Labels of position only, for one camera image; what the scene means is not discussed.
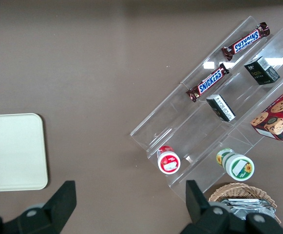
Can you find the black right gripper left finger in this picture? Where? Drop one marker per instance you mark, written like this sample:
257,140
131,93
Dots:
46,219

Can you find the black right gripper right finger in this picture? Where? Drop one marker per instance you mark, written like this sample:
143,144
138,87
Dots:
212,219

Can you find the light tan wicker basket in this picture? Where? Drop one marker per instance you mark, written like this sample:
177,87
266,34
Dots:
238,190

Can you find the beige plastic tray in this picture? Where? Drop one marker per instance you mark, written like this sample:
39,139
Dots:
12,151

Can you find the aluminium foil container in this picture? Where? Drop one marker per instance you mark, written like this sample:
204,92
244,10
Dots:
243,206

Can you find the green lidded cup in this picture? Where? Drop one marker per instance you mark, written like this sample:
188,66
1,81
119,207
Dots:
238,168

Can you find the red lidded cup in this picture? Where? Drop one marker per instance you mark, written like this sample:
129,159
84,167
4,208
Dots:
168,163

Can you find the clear acrylic stepped stand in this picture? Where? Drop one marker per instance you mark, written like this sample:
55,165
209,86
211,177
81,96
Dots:
170,117

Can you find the small black box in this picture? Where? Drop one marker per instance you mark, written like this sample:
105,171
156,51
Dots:
261,70
220,107

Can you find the red tartan cookie box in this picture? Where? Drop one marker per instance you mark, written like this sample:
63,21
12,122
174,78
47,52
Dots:
277,117

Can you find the Snickers chocolate bar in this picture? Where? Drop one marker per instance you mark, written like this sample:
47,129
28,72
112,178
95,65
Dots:
247,41
208,83

